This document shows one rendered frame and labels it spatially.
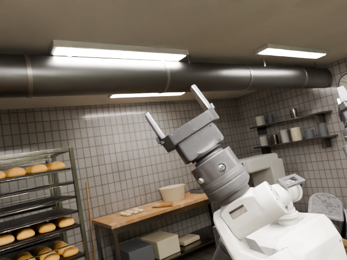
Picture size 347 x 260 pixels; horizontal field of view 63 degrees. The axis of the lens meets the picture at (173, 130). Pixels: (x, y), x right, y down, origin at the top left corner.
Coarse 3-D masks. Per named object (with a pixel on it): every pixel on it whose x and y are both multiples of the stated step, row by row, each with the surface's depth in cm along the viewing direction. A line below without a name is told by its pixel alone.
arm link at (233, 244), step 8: (216, 216) 52; (216, 224) 51; (224, 224) 50; (224, 232) 50; (224, 240) 49; (232, 240) 49; (240, 240) 51; (232, 248) 48; (240, 248) 48; (248, 248) 52; (288, 248) 47; (232, 256) 48; (240, 256) 47; (248, 256) 47; (256, 256) 47; (264, 256) 50; (272, 256) 45; (280, 256) 45; (288, 256) 45
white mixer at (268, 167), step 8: (240, 160) 475; (248, 160) 460; (256, 160) 468; (264, 160) 479; (272, 160) 488; (280, 160) 498; (248, 168) 459; (256, 168) 465; (264, 168) 477; (272, 168) 483; (280, 168) 494; (256, 176) 512; (264, 176) 497; (272, 176) 484; (280, 176) 491; (256, 184) 514; (272, 184) 485
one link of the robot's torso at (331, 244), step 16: (272, 224) 80; (288, 224) 76; (304, 224) 75; (320, 224) 76; (256, 240) 73; (272, 240) 69; (288, 240) 68; (304, 240) 70; (320, 240) 71; (336, 240) 74; (304, 256) 66; (320, 256) 69; (336, 256) 73
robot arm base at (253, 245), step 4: (220, 240) 66; (248, 240) 70; (252, 240) 71; (220, 244) 65; (248, 244) 68; (252, 244) 68; (256, 244) 69; (220, 248) 65; (224, 248) 64; (252, 248) 66; (256, 248) 67; (260, 248) 68; (224, 252) 64; (260, 252) 66
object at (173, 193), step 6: (168, 186) 471; (174, 186) 471; (180, 186) 436; (162, 192) 440; (168, 192) 433; (174, 192) 433; (180, 192) 437; (168, 198) 435; (174, 198) 433; (180, 198) 437
